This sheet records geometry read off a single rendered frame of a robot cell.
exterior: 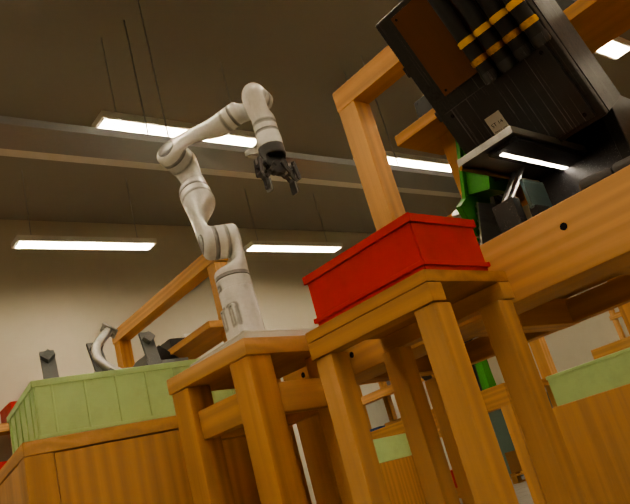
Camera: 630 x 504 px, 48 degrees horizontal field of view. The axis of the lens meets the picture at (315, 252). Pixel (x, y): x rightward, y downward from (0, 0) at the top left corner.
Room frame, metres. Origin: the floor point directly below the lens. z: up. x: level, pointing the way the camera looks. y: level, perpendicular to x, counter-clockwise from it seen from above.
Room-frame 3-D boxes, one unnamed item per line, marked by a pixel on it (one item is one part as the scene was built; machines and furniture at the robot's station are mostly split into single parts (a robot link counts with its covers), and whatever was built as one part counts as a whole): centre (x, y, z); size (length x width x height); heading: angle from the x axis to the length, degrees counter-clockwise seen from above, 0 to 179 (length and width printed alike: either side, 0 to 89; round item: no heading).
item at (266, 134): (1.84, 0.05, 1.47); 0.11 x 0.09 x 0.06; 45
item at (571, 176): (1.79, -0.76, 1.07); 0.30 x 0.18 x 0.34; 45
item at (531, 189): (1.59, -0.54, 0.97); 0.10 x 0.02 x 0.14; 135
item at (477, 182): (1.78, -0.49, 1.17); 0.13 x 0.12 x 0.20; 45
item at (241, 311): (1.76, 0.22, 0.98); 0.09 x 0.09 x 0.17; 44
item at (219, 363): (1.76, 0.22, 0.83); 0.32 x 0.32 x 0.04; 49
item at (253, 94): (1.82, 0.04, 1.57); 0.09 x 0.07 x 0.15; 161
